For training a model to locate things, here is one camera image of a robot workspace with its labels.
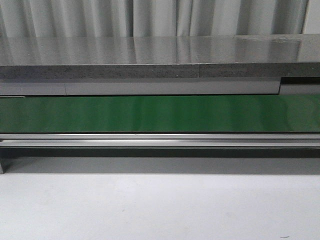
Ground white pleated curtain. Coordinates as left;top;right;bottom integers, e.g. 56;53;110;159
0;0;308;38

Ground grey stone countertop slab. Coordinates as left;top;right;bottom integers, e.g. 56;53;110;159
0;33;320;97

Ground aluminium conveyor frame rail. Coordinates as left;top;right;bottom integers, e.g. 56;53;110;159
0;133;320;175

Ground green conveyor belt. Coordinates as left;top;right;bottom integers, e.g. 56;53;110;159
0;94;320;133

